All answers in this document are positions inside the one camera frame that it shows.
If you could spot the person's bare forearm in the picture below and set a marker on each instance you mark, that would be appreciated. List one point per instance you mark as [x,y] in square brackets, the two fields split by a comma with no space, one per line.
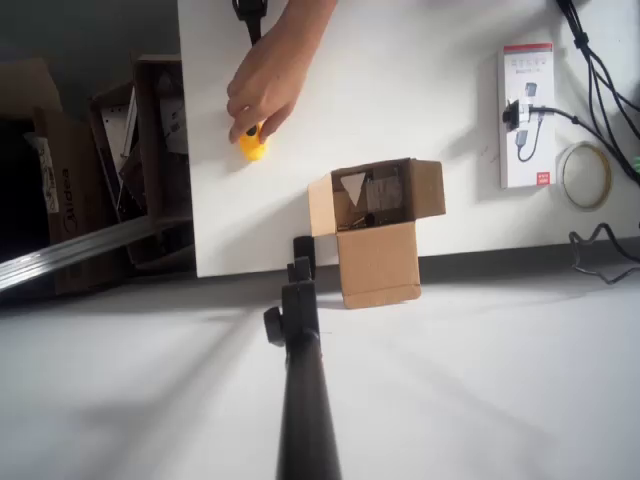
[305,17]

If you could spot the cardboard box of metal parts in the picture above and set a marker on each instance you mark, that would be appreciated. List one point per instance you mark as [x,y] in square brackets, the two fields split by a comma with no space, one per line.
[147,125]

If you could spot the large Midea cardboard box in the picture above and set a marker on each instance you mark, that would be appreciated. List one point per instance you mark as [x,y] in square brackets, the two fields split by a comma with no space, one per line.
[80,200]

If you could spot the small open cardboard box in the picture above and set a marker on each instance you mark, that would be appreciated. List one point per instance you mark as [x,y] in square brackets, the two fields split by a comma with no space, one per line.
[377,265]

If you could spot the white product box red stripes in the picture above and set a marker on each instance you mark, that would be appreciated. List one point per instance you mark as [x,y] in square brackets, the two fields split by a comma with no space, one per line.
[537,150]

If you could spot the person's bare hand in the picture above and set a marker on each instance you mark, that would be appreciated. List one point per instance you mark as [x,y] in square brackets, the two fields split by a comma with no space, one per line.
[265,85]

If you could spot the grey white metal part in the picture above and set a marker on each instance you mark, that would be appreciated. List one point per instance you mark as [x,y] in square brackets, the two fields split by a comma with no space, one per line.
[172,115]

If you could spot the grey plastic packet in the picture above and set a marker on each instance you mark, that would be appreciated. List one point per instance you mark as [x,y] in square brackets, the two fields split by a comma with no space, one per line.
[385,195]

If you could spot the small black white webcam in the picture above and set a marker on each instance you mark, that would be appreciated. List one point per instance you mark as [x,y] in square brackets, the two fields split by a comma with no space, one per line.
[515,116]

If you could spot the black stand clamp knob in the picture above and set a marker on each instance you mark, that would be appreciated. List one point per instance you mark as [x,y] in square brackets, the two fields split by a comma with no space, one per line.
[273,325]

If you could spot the clear tape roll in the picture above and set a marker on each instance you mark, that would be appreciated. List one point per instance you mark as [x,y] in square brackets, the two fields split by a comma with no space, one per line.
[587,206]

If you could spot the green terminal connector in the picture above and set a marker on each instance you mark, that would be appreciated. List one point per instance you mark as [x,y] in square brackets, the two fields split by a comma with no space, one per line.
[636,165]

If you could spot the perforated metal bracket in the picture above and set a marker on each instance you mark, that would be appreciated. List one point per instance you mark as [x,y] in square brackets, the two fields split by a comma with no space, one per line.
[112,125]

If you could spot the aluminium extrusion rail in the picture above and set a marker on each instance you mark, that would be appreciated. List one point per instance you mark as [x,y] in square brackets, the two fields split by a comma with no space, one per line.
[75,250]

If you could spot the black camera stand pole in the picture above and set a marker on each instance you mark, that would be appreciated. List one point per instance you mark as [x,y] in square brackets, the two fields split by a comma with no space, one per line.
[305,400]

